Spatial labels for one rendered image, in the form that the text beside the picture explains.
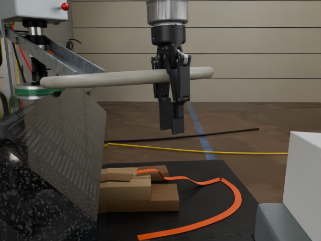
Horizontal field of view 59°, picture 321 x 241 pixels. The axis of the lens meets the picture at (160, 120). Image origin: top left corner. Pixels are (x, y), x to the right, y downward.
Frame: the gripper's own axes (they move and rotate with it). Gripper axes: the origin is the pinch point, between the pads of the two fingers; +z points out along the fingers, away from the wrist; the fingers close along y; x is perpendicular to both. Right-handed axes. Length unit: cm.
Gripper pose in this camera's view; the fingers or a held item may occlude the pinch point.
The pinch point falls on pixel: (171, 117)
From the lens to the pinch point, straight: 65.7
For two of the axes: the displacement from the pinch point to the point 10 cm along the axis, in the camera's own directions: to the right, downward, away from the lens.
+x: -8.7, 1.4, -4.8
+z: 0.4, 9.8, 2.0
